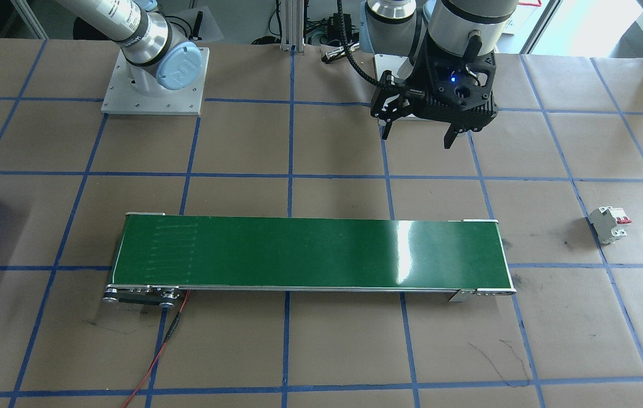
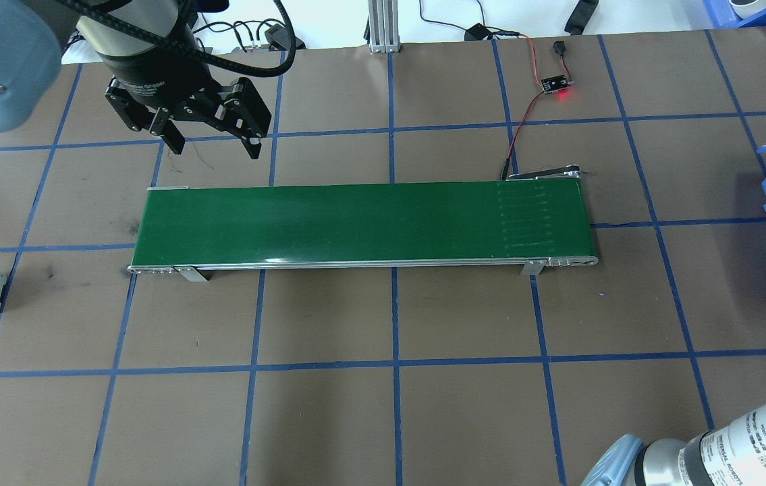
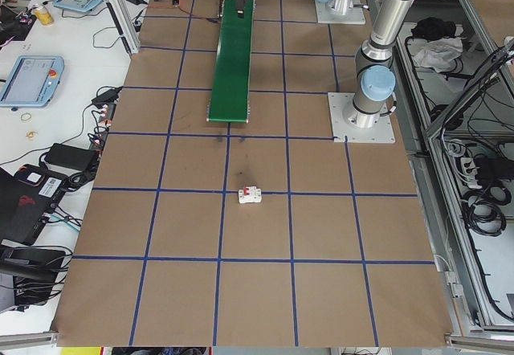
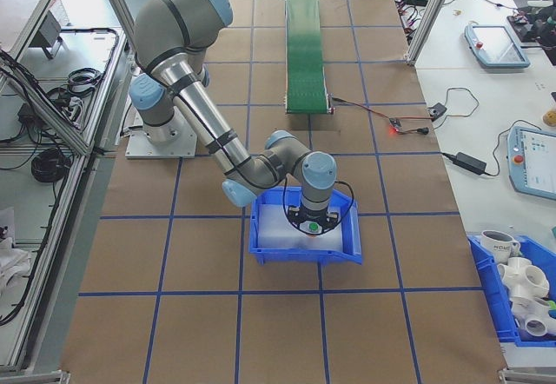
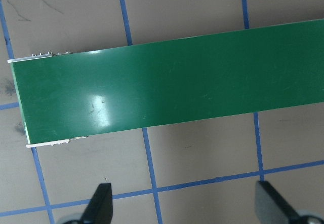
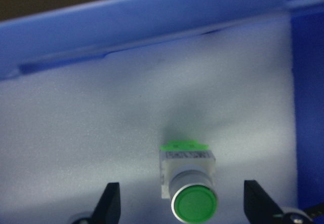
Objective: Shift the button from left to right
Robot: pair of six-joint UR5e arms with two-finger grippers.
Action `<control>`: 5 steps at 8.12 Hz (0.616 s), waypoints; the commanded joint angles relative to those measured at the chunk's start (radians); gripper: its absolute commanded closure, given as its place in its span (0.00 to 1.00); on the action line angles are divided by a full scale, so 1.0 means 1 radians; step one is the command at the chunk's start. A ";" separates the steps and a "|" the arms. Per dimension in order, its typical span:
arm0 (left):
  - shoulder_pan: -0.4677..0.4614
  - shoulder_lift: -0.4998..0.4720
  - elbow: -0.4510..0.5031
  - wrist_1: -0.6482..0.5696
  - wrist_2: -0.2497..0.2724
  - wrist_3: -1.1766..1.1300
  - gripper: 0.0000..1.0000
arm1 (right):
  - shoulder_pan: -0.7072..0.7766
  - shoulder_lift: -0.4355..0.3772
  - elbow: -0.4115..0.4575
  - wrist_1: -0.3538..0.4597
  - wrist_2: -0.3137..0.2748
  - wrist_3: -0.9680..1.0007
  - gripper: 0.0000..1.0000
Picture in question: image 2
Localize green belt conveyor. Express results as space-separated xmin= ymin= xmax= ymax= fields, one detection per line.
xmin=128 ymin=165 xmax=599 ymax=283

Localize black power adapter brick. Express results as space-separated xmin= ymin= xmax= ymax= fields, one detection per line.
xmin=562 ymin=0 xmax=601 ymax=36

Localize white mug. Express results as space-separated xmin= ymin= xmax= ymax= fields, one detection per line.
xmin=727 ymin=0 xmax=766 ymax=20

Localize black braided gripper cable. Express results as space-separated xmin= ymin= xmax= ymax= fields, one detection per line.
xmin=52 ymin=0 xmax=299 ymax=76

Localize aluminium profile post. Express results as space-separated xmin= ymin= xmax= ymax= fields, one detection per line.
xmin=364 ymin=0 xmax=402 ymax=55

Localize thin black module wire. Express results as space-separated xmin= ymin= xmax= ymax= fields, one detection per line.
xmin=418 ymin=0 xmax=486 ymax=29

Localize red and black wires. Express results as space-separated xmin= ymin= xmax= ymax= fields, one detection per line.
xmin=489 ymin=28 xmax=547 ymax=182

